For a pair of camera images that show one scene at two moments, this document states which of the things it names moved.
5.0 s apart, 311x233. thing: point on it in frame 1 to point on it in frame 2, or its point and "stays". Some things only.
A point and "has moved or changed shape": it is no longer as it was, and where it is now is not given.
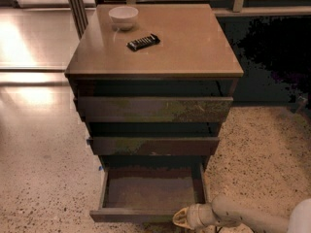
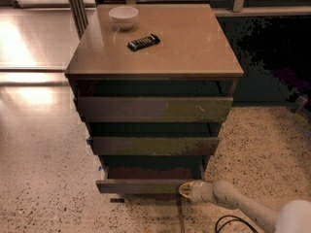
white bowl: x=123 y=17 stays
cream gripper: x=196 y=216 to x=204 y=191
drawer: x=155 y=110 stays
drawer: x=153 y=146 stays
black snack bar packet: x=143 y=43 stays
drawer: x=149 y=194 has moved or changed shape
